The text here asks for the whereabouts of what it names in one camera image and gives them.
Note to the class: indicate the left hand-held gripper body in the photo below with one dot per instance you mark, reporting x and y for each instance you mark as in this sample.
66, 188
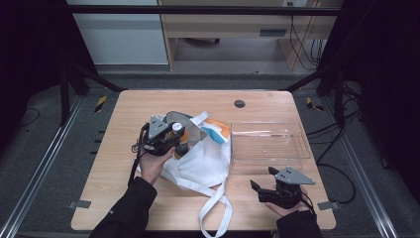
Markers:
157, 132

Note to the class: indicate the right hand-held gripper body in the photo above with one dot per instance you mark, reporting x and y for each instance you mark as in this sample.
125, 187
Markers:
292, 177

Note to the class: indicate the white capped bottle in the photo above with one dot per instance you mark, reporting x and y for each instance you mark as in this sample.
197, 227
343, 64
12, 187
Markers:
177, 126

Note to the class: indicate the white tote bag colour patches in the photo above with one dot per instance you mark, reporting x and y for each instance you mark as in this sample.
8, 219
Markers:
204, 162

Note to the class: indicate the person's left hand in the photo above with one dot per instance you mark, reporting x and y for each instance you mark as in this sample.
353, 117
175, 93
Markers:
152, 167

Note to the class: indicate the person's right hand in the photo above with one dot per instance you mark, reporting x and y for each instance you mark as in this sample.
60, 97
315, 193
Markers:
290, 212

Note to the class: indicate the clear plastic tray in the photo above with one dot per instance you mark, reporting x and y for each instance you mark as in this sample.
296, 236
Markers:
270, 145

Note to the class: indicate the black yellow tape strip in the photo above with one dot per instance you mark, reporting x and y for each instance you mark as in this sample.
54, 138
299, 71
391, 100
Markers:
101, 103
312, 104

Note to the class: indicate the dark round table grommet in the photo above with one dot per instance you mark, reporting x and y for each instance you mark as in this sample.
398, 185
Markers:
239, 103

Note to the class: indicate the black metal stand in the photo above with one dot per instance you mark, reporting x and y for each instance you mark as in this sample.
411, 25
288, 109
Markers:
339, 95
64, 95

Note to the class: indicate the white cabinet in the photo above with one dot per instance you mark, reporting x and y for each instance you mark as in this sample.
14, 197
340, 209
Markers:
122, 36

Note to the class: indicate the light wooden desk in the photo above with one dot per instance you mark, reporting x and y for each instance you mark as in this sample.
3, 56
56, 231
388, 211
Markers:
228, 26

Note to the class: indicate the grey table bracket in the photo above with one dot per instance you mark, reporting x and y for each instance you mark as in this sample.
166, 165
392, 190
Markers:
79, 204
329, 205

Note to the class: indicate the aluminium floor rail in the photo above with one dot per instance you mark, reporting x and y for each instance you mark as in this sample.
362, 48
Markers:
39, 172
366, 178

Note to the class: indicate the black horizontal frame bar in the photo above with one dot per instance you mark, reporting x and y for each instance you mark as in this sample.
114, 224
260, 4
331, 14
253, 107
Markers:
198, 10

